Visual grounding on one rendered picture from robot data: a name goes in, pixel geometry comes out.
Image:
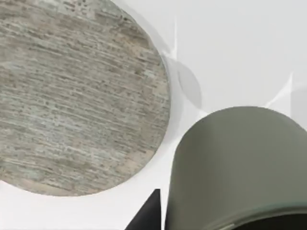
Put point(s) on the round grey wooden coaster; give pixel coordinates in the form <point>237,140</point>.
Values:
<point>76,95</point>

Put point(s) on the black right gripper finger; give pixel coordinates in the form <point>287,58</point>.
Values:
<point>149,213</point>

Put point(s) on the grey-green cup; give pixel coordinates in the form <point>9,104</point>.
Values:
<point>235,163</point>

